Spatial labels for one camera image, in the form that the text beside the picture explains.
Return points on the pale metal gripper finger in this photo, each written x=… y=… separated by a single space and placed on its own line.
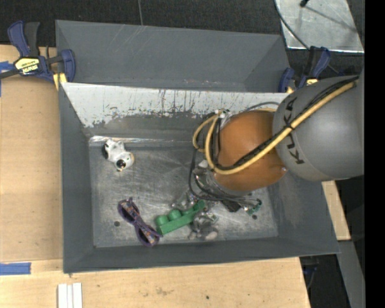
x=184 y=202
x=201 y=225

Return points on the pale wood flat board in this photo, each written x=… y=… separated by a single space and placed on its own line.
x=29 y=172

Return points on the white and black toy animal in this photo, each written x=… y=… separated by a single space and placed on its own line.
x=117 y=154

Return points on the grey metal bin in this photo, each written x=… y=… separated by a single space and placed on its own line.
x=154 y=178

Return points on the green toy building block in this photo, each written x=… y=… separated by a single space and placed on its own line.
x=174 y=220

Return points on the purple sunglasses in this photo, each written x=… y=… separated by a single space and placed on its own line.
x=138 y=225

